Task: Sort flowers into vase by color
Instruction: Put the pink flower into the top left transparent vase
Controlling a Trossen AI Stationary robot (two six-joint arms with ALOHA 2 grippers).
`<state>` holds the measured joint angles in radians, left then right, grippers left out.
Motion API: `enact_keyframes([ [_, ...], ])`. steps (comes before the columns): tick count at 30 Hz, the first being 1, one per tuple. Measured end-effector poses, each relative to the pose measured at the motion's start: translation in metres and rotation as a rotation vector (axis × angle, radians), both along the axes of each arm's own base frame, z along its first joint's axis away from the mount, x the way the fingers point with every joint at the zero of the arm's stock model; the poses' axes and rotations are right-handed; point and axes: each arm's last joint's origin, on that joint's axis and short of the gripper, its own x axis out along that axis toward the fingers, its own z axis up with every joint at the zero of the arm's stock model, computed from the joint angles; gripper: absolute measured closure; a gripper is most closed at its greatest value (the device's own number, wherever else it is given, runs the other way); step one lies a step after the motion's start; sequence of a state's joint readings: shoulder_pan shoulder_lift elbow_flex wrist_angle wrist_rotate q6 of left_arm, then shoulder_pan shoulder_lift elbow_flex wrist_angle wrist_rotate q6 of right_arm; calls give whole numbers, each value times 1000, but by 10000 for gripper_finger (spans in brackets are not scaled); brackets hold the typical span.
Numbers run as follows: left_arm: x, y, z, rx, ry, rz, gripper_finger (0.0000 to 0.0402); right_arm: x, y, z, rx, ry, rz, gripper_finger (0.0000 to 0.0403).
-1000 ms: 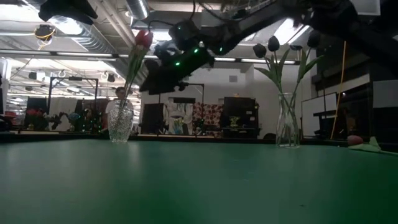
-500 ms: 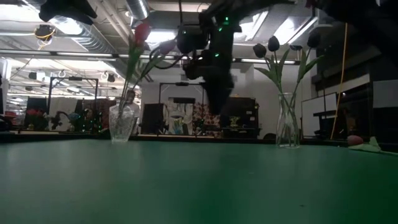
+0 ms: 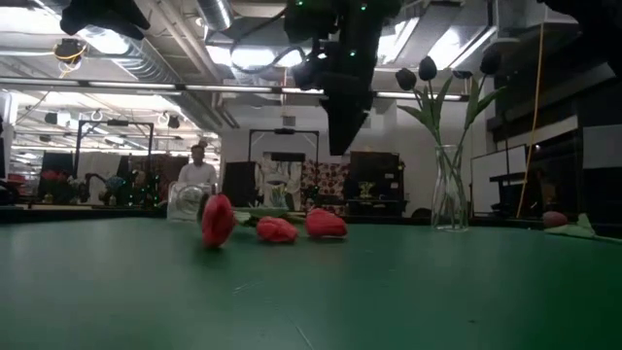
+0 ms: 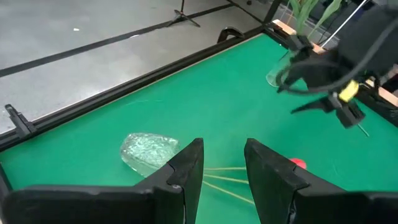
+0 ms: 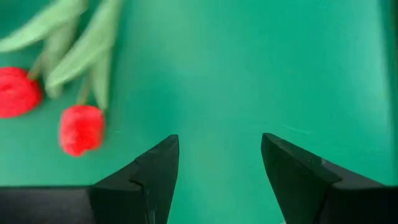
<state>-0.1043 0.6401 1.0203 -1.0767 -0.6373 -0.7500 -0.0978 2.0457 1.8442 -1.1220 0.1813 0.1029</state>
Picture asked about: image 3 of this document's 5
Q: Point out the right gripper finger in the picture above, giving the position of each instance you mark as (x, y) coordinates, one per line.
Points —
(346, 126)

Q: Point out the black artificial tulip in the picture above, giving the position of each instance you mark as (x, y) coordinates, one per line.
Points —
(405, 79)
(427, 68)
(491, 62)

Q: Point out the bright pink artificial tulip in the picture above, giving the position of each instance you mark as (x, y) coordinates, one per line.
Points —
(217, 226)
(277, 230)
(324, 224)

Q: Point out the round clear glass vase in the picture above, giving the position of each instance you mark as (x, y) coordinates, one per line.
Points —
(187, 201)

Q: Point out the dark purple artificial tulip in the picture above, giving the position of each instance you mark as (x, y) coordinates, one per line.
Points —
(554, 220)

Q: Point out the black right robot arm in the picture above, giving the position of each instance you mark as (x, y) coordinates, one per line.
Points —
(340, 19)

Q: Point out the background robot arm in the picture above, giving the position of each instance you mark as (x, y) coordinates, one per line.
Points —
(97, 187)

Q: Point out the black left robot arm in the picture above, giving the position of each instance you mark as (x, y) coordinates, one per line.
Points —
(107, 17)

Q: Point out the tall clear glass vase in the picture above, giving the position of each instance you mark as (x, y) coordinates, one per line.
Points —
(449, 214)

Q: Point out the black cabinet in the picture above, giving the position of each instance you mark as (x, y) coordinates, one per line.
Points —
(374, 170)

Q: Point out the floral patterned cloth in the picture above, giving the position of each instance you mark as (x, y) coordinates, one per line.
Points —
(330, 182)

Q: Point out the white ceiling tube lamp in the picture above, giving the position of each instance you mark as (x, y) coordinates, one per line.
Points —
(418, 95)

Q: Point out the white painted cloth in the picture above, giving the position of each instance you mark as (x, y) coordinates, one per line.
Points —
(279, 175)

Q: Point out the black panel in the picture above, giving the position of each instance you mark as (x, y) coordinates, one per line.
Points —
(239, 185)

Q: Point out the person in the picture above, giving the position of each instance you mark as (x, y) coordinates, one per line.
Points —
(196, 172)

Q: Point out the green table mat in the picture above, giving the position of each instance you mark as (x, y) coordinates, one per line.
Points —
(311, 291)

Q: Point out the background wooden table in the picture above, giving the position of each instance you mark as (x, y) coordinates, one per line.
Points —
(73, 206)

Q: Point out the black station frame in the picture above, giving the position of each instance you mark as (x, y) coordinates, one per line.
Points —
(284, 131)
(118, 122)

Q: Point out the silver ventilation duct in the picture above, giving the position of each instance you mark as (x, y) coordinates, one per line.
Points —
(216, 13)

